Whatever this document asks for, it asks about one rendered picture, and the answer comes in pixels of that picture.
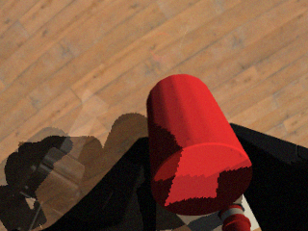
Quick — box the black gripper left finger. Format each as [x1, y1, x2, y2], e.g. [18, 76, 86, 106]
[39, 136, 157, 231]

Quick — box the beige square block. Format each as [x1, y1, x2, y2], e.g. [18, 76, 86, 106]
[176, 195, 261, 231]

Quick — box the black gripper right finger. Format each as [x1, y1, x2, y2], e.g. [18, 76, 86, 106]
[230, 122, 308, 231]

